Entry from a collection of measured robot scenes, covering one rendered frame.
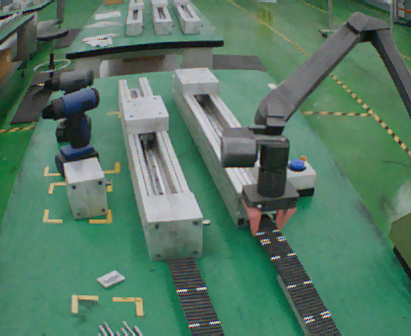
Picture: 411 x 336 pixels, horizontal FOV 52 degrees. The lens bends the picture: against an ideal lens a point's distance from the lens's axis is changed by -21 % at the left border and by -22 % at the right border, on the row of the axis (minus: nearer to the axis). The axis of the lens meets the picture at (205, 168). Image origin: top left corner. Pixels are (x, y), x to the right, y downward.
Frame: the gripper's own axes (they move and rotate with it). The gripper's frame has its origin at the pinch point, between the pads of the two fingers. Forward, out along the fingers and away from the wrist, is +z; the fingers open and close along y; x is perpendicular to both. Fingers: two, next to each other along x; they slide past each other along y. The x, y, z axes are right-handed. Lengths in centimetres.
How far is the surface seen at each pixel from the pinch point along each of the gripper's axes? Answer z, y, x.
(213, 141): -6.4, 4.2, -29.2
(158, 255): 1.6, 22.3, 2.6
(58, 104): -18, 43, -34
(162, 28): -3, -7, -199
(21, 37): 28, 131, -438
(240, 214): -0.7, 3.9, -5.8
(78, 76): -18, 38, -58
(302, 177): -3.5, -13.1, -13.5
